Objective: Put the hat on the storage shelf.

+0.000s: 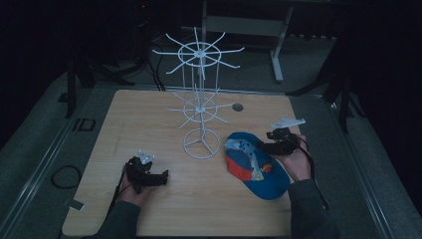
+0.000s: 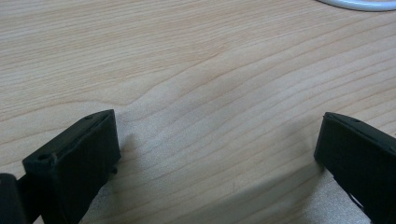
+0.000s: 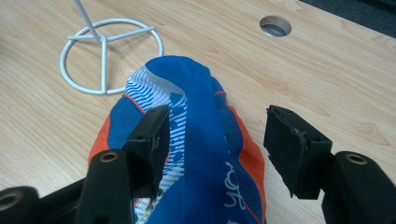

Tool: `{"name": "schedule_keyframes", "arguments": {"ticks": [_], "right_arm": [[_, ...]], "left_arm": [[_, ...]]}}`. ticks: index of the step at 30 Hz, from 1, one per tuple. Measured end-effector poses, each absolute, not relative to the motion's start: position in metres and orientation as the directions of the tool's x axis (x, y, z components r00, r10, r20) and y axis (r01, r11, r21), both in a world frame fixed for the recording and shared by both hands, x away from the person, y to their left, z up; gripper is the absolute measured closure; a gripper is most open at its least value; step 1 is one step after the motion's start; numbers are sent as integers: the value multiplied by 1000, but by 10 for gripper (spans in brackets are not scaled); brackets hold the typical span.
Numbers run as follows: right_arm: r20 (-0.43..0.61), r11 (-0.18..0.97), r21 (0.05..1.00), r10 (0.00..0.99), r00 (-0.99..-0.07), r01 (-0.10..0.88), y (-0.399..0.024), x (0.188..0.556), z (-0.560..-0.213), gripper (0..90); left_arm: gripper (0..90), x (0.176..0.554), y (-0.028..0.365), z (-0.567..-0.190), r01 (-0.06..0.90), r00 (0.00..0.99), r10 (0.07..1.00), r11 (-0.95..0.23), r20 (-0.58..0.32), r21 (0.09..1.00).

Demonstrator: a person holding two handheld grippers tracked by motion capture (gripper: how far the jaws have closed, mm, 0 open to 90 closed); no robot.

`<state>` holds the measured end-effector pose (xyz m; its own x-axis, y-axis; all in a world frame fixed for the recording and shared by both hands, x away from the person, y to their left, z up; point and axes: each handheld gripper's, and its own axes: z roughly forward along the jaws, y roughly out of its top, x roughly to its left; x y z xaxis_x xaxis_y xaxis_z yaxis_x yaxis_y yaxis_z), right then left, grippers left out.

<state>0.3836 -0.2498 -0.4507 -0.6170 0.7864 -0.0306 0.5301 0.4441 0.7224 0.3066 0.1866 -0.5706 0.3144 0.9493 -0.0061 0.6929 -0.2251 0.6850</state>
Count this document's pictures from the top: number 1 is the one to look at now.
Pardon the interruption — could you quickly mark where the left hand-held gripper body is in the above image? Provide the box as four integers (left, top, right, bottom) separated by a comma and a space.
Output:
124, 149, 161, 195

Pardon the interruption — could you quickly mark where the bundle of black cables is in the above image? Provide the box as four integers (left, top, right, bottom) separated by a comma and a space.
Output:
144, 36, 167, 92

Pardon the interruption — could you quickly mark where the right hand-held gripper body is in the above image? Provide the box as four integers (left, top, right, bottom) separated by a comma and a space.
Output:
270, 117, 308, 156

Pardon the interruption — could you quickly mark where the white wire rotating rack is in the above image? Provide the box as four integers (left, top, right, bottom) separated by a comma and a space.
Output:
151, 26, 246, 160

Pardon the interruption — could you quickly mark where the person's left hand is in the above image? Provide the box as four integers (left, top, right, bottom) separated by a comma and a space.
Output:
116, 172, 156, 207

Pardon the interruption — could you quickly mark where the person's right hand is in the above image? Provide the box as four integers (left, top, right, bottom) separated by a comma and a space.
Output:
275, 133, 314, 182

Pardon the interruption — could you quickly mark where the black floor socket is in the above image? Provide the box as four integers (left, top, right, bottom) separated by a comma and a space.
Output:
72, 117, 98, 132

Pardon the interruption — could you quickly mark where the blue and red cap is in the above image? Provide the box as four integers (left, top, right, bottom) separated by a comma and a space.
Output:
224, 131, 293, 201

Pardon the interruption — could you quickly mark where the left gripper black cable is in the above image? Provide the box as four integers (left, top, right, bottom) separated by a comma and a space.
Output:
107, 162, 132, 214

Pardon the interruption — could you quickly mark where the black cable loop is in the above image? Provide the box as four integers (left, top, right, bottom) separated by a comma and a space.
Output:
50, 164, 84, 190

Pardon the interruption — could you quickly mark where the black metal stand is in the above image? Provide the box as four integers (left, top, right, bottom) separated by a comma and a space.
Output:
64, 55, 137, 120
286, 63, 367, 134

